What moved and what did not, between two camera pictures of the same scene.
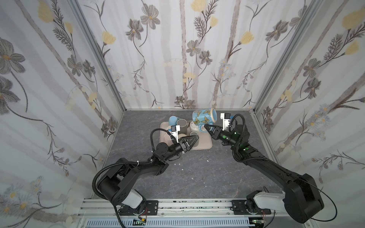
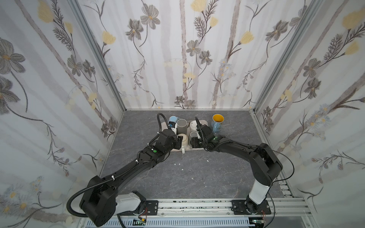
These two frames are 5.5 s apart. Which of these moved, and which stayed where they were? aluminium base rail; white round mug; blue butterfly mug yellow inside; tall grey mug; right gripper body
Moved: right gripper body; blue butterfly mug yellow inside
Stayed: aluminium base rail; white round mug; tall grey mug
